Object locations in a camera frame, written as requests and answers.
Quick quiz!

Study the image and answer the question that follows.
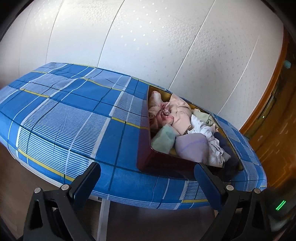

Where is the white cloth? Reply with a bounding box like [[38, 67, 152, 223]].
[[187, 115, 232, 167]]

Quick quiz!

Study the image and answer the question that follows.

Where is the dark navy cloth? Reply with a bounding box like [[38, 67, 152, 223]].
[[213, 132, 240, 179]]

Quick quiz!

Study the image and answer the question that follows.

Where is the red tin box gold inside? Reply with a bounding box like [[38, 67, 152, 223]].
[[136, 85, 243, 180]]

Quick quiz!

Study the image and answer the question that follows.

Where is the wooden door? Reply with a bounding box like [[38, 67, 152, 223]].
[[239, 30, 296, 193]]

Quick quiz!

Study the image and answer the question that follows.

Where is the pink cloth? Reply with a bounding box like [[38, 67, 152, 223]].
[[148, 91, 175, 135]]

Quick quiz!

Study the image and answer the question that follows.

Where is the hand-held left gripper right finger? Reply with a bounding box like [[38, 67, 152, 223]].
[[194, 163, 278, 241]]

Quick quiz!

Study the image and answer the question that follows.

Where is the white cabinet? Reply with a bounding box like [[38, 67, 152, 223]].
[[89, 195, 111, 241]]

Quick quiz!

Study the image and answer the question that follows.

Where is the peach cloth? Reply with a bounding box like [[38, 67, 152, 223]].
[[169, 94, 192, 136]]

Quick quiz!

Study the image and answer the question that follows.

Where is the lilac cloth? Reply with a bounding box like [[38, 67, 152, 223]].
[[174, 133, 214, 166]]

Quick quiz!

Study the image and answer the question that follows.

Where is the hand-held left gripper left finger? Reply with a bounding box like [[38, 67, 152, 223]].
[[23, 162, 101, 241]]

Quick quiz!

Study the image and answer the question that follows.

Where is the blue checked cloth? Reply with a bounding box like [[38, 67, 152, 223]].
[[0, 61, 267, 210]]

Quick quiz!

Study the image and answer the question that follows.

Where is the pale green cloth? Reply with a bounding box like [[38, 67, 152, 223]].
[[151, 124, 176, 154]]

